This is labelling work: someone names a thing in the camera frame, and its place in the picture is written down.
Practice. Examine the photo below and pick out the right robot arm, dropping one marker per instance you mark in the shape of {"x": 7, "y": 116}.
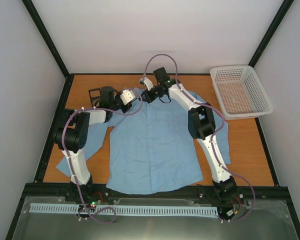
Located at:
{"x": 201, "y": 126}

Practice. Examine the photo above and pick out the black display case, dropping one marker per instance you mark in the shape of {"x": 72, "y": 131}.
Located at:
{"x": 94, "y": 96}

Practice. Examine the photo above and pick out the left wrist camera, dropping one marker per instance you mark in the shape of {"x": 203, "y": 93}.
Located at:
{"x": 127, "y": 96}

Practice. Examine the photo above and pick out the light blue cable duct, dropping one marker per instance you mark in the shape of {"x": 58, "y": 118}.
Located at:
{"x": 129, "y": 210}

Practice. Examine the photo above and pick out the black front rail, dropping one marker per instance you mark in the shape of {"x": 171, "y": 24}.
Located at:
{"x": 203, "y": 194}

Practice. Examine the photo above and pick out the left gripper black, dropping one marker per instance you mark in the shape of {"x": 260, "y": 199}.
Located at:
{"x": 124, "y": 110}

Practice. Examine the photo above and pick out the small green circuit board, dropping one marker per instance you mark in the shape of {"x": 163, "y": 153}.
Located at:
{"x": 95, "y": 203}

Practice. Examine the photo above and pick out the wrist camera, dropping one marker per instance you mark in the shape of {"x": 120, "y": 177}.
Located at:
{"x": 146, "y": 82}
{"x": 127, "y": 96}

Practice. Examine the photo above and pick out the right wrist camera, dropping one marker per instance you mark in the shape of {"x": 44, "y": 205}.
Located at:
{"x": 146, "y": 82}

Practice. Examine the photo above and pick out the white plastic basket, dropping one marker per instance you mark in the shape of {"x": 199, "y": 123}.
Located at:
{"x": 240, "y": 92}

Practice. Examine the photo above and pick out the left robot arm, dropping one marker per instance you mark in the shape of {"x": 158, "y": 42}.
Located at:
{"x": 71, "y": 132}

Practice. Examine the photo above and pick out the light blue shirt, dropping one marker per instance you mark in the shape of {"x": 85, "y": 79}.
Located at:
{"x": 151, "y": 149}

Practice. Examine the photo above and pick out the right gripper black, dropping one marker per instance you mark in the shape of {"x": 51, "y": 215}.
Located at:
{"x": 148, "y": 99}

